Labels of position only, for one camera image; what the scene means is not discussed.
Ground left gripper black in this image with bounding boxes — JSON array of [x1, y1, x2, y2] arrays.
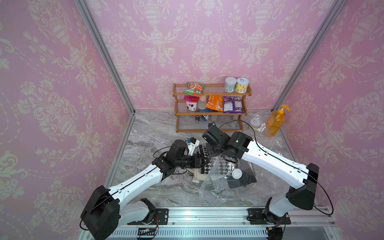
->
[[174, 153, 211, 169]]

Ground black white houndstooth scarf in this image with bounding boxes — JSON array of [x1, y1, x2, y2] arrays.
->
[[199, 144, 238, 175]]

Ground clear plastic vacuum bag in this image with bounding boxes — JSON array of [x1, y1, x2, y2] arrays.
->
[[198, 125, 289, 200]]

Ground beige knitted scarf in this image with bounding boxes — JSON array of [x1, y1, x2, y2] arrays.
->
[[192, 169, 208, 184]]

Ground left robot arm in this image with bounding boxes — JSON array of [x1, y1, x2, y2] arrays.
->
[[80, 138, 210, 240]]

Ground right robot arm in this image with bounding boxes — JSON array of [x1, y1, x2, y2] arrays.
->
[[202, 123, 319, 225]]

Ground white vacuum bag valve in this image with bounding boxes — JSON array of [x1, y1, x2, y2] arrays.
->
[[232, 169, 243, 180]]

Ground purple snack bag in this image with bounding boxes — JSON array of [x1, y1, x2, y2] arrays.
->
[[223, 96, 245, 114]]

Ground orange snack bag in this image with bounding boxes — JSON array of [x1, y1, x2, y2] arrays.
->
[[206, 95, 224, 112]]

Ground wooden three-tier shelf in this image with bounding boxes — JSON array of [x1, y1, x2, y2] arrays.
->
[[173, 84, 253, 133]]

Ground small white bottle on shelf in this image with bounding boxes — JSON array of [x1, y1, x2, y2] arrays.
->
[[198, 96, 207, 111]]

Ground pink lid yogurt cup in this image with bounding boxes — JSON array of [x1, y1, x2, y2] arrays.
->
[[184, 95, 199, 112]]

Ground red green snack packet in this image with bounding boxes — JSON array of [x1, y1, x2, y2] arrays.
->
[[183, 82, 205, 97]]

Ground orange soap pump bottle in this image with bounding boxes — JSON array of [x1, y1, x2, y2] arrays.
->
[[265, 105, 291, 138]]

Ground green white cup can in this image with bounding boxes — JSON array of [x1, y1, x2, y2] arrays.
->
[[225, 77, 237, 93]]

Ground yellow white cup can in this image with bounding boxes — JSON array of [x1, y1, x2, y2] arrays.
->
[[235, 78, 250, 94]]

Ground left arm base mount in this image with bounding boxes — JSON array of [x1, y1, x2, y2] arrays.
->
[[127, 198, 169, 225]]

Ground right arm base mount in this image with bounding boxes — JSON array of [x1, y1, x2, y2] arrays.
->
[[247, 208, 292, 226]]

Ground aluminium front rail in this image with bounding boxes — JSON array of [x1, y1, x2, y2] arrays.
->
[[83, 206, 337, 228]]

